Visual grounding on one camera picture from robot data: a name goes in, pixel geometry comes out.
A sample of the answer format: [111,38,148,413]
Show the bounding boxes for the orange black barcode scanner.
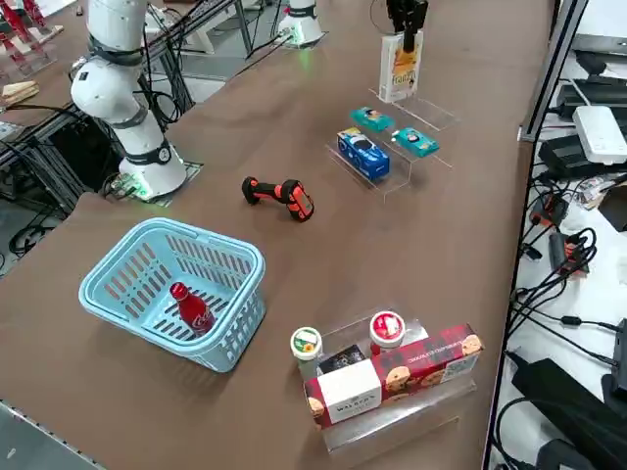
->
[241,175,315,222]

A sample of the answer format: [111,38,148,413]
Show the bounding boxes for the orange black power plug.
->
[531,194,569,227]

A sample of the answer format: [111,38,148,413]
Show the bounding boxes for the black cable with inline box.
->
[508,288,621,334]

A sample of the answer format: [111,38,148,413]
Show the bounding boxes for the green-lidded white cup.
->
[289,326,325,379]

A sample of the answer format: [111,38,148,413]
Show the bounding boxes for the red Coca-Cola bottle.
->
[169,281,217,339]

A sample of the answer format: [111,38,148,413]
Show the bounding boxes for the blue Oreo box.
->
[336,126,392,183]

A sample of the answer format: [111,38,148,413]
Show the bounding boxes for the red-lidded white cup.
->
[367,311,408,356]

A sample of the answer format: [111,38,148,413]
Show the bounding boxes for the teal snack packet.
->
[350,106,396,132]
[394,126,441,159]

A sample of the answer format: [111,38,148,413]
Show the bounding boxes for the red tartan cookie box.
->
[303,322,486,431]

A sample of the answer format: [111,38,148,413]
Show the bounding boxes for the light blue shopping basket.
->
[77,217,267,374]

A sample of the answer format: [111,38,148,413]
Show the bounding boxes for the clear acrylic tiered shelf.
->
[296,306,479,454]
[325,86,464,202]

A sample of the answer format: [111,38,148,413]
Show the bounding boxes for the black power brick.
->
[538,134,627,180]

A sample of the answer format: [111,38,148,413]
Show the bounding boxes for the black bag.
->
[508,356,627,470]

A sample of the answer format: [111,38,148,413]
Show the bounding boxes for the small black box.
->
[316,344,367,377]

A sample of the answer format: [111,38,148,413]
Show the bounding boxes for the black power adapter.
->
[547,232,569,273]

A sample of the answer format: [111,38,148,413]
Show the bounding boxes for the wooden blocks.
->
[1,80,40,105]

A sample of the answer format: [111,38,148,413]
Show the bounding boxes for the aluminium camera post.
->
[517,0,589,143]

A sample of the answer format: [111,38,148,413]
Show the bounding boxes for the white yellow cookie box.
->
[379,32,425,104]

